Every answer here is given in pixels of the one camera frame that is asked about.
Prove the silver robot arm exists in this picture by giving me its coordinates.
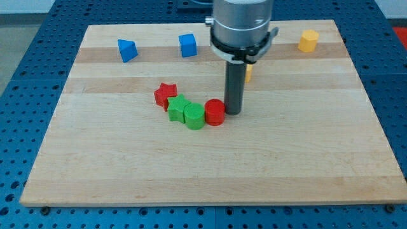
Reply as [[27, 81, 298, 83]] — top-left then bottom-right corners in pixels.
[[205, 0, 279, 64]]

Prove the blue cube block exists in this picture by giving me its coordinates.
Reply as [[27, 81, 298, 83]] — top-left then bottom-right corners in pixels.
[[179, 33, 198, 57]]

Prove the blue triangle block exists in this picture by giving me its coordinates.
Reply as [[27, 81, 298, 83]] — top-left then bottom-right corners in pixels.
[[118, 39, 138, 63]]

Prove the green cylinder block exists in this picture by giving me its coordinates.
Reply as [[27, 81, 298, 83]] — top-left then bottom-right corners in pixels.
[[184, 103, 205, 130]]

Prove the red cylinder block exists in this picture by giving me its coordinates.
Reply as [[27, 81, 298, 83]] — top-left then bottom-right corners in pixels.
[[204, 99, 225, 126]]

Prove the green star block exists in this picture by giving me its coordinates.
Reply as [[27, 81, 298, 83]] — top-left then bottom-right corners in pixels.
[[167, 94, 191, 123]]

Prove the red star block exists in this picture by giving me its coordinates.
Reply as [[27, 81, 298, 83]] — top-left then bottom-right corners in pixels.
[[154, 83, 178, 112]]

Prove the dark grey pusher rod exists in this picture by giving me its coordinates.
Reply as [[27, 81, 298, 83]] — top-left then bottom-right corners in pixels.
[[224, 62, 246, 115]]

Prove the wooden board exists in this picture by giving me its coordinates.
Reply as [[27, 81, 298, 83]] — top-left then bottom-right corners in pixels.
[[20, 20, 406, 207]]

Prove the yellow block behind rod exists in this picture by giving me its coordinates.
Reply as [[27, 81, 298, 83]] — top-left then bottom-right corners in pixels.
[[245, 64, 253, 83]]

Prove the yellow hexagon block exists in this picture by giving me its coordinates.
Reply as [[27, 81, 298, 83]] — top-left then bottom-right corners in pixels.
[[298, 29, 319, 52]]

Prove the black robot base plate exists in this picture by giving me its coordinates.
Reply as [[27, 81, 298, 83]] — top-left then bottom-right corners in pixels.
[[176, 0, 213, 13]]

